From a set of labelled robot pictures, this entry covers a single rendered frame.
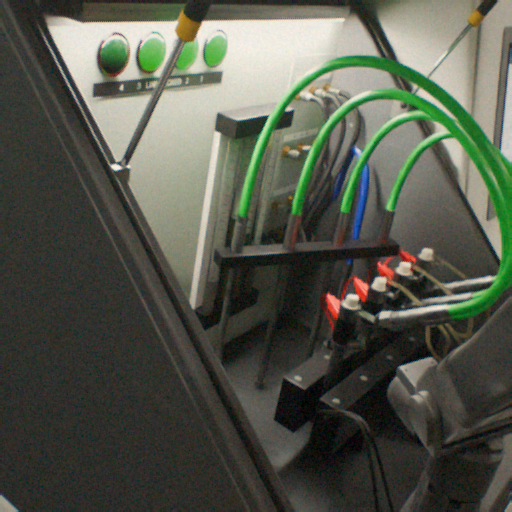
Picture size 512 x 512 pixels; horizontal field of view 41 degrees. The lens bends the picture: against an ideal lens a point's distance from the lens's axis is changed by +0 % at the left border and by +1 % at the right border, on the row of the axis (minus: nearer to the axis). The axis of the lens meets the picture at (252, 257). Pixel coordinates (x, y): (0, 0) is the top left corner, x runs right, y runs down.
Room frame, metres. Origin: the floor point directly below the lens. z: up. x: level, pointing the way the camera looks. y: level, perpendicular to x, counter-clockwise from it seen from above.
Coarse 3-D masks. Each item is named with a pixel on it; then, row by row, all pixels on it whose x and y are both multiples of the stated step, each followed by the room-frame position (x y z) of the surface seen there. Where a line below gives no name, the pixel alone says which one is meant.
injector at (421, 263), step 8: (416, 256) 1.01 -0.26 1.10; (416, 264) 1.00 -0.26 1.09; (424, 264) 0.99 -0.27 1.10; (416, 272) 1.00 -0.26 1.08; (424, 280) 1.00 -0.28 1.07; (408, 288) 1.01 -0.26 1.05; (416, 288) 0.99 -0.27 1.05; (424, 288) 1.00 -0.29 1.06; (432, 288) 0.99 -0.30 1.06; (416, 296) 1.00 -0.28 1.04; (424, 296) 0.99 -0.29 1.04
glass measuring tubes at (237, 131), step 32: (224, 128) 0.95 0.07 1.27; (256, 128) 0.98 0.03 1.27; (224, 160) 0.97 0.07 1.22; (224, 192) 0.96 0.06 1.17; (256, 192) 1.02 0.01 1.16; (224, 224) 0.96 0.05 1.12; (256, 224) 1.05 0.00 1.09; (192, 288) 0.97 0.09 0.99; (224, 288) 0.99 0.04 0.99; (256, 288) 1.07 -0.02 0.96
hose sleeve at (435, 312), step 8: (440, 304) 0.74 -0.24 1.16; (448, 304) 0.74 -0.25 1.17; (400, 312) 0.77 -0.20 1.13; (408, 312) 0.76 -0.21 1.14; (416, 312) 0.75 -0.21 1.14; (424, 312) 0.75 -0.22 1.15; (432, 312) 0.74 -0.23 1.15; (440, 312) 0.73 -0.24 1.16; (392, 320) 0.76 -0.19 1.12; (400, 320) 0.76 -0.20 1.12; (408, 320) 0.75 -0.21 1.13; (416, 320) 0.75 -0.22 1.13; (424, 320) 0.74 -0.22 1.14; (432, 320) 0.74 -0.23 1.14
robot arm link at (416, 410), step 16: (400, 368) 0.56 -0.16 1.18; (416, 368) 0.56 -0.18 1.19; (400, 384) 0.56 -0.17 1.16; (400, 400) 0.55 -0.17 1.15; (416, 400) 0.47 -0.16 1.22; (432, 400) 0.46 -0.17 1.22; (400, 416) 0.55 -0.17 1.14; (416, 416) 0.47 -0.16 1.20; (432, 416) 0.45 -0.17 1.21; (416, 432) 0.52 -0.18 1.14; (432, 432) 0.45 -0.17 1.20; (496, 432) 0.48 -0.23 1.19; (432, 448) 0.46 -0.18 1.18; (448, 448) 0.46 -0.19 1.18; (464, 448) 0.47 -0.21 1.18
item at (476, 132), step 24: (312, 72) 0.87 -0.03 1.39; (408, 72) 0.80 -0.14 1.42; (288, 96) 0.89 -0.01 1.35; (432, 96) 0.79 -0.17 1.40; (264, 144) 0.90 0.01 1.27; (480, 144) 0.75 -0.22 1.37; (504, 168) 0.73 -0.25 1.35; (504, 192) 0.72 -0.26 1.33; (240, 216) 0.91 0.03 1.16; (504, 288) 0.71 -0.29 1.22; (456, 312) 0.73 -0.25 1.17
